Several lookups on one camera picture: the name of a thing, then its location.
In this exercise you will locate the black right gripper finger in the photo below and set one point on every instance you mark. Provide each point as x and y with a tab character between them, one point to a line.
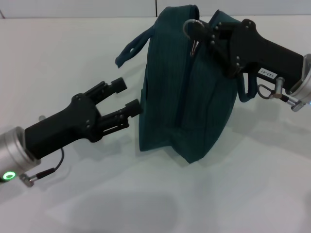
213	30
223	55

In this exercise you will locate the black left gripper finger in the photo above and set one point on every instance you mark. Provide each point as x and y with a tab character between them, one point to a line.
104	88
116	119

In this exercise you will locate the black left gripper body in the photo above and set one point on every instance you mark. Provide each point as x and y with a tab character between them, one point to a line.
60	128

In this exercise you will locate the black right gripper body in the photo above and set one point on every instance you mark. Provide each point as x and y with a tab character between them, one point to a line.
264	55

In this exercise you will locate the dark teal insulated lunch bag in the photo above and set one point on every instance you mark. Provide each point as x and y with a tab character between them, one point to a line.
189	97

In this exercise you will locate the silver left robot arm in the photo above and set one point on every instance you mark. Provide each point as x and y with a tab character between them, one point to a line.
14	155

